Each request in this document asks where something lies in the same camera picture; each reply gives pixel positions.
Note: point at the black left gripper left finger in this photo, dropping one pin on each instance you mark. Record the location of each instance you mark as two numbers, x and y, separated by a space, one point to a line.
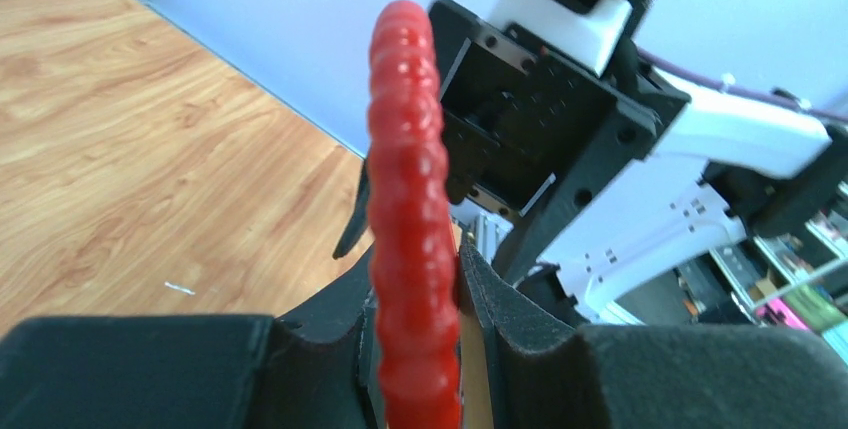
310 368

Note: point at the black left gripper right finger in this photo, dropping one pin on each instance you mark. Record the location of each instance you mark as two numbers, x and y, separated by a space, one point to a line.
523 368

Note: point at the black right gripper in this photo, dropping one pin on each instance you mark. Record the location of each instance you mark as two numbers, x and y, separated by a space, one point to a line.
533 136

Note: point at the red cable lock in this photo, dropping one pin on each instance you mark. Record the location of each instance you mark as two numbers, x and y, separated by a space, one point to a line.
413 268

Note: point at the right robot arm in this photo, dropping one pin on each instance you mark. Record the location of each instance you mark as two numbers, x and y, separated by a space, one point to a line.
732 165

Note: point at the storage shelf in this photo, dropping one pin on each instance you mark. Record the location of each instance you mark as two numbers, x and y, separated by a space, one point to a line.
797 280

